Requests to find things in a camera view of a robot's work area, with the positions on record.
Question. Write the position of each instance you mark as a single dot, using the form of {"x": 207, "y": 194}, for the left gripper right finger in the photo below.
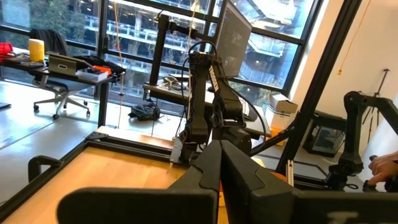
{"x": 242, "y": 186}

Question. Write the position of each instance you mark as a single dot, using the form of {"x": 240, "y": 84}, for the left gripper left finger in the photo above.
{"x": 205, "y": 171}

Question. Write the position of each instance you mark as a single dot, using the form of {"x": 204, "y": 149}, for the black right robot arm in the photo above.
{"x": 199, "y": 109}

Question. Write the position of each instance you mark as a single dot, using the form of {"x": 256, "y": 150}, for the black diagonal brace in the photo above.
{"x": 273, "y": 138}

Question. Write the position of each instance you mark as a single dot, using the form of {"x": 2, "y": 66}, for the orange plastic bin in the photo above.
{"x": 278, "y": 177}

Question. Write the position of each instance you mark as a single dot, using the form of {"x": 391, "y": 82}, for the yellow box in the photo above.
{"x": 276, "y": 137}

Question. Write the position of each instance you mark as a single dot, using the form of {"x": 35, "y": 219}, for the white cardboard box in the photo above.
{"x": 276, "y": 119}
{"x": 283, "y": 103}

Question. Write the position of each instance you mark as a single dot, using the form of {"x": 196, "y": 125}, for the black floor bag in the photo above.
{"x": 144, "y": 111}

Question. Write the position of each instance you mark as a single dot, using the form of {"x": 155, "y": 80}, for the black open-front box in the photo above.
{"x": 325, "y": 137}

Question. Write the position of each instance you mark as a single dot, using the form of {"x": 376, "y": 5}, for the large dark desk monitor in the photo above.
{"x": 233, "y": 37}

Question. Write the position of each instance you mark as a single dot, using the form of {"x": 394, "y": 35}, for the black monitor pole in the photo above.
{"x": 159, "y": 49}

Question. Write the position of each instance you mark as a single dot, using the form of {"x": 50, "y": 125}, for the dark desk with clutter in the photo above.
{"x": 104, "y": 99}

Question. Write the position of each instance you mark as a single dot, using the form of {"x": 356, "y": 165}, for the person's hand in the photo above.
{"x": 384, "y": 166}

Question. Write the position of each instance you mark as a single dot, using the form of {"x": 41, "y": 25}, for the white tray with orange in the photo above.
{"x": 93, "y": 74}

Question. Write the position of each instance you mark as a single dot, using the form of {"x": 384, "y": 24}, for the thin black tripod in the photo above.
{"x": 381, "y": 90}

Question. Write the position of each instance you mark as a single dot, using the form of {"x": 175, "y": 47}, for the black bag on desk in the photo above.
{"x": 99, "y": 62}

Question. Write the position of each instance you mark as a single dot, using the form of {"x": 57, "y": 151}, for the grey metal box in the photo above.
{"x": 62, "y": 64}

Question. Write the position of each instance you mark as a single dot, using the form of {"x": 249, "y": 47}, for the office chair with jacket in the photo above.
{"x": 49, "y": 40}

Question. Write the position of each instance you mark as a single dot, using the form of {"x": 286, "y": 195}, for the yellow cylinder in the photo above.
{"x": 36, "y": 49}

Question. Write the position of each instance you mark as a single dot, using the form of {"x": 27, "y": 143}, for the red container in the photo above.
{"x": 5, "y": 49}

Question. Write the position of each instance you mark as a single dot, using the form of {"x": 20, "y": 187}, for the small silver post bracket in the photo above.
{"x": 290, "y": 172}

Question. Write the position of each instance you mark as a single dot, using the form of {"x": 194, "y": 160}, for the black rig upright post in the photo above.
{"x": 323, "y": 68}

